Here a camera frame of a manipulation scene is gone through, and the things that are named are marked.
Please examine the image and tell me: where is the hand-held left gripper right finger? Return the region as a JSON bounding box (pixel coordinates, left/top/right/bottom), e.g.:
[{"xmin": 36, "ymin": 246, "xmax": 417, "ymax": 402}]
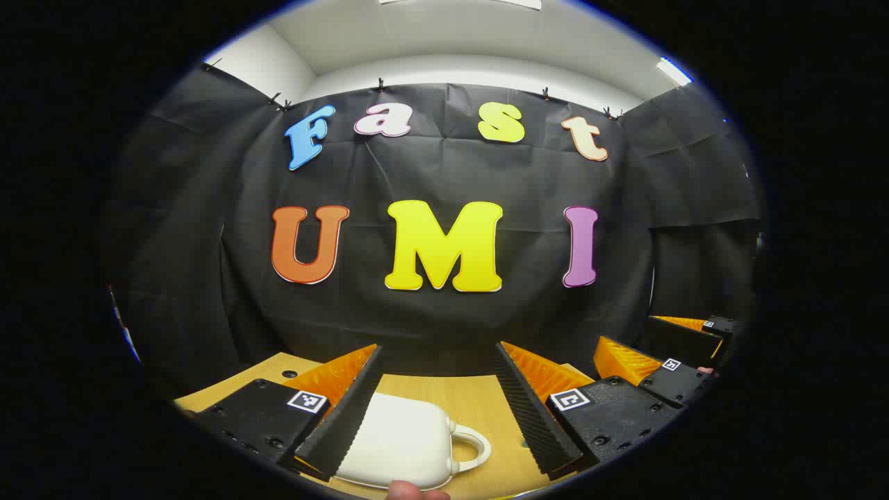
[{"xmin": 495, "ymin": 340, "xmax": 685, "ymax": 480}]

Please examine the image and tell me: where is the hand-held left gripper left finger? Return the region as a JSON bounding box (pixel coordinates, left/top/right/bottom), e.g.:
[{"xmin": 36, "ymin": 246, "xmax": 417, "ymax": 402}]
[{"xmin": 182, "ymin": 344, "xmax": 385, "ymax": 481}]

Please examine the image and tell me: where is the white suitcase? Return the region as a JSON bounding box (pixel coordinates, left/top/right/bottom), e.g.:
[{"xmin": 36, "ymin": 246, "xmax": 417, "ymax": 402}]
[{"xmin": 333, "ymin": 392, "xmax": 492, "ymax": 491}]

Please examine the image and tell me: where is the black backdrop cloth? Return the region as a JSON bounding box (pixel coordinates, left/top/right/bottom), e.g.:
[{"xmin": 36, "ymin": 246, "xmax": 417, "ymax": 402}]
[{"xmin": 104, "ymin": 62, "xmax": 765, "ymax": 400}]

